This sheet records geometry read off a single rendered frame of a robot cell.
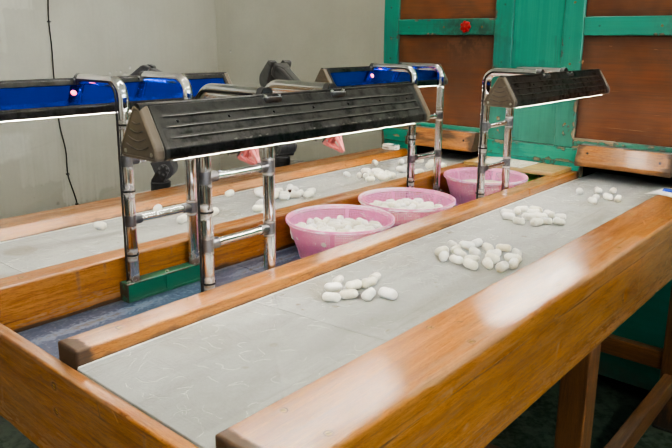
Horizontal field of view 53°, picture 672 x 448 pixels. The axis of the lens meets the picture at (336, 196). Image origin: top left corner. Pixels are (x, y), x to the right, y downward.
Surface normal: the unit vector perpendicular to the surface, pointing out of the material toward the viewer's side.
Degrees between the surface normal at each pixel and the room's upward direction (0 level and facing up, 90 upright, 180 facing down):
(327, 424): 0
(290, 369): 0
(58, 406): 90
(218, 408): 0
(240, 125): 58
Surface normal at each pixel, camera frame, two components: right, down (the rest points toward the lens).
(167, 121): 0.64, -0.39
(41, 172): 0.81, 0.13
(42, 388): -0.66, 0.17
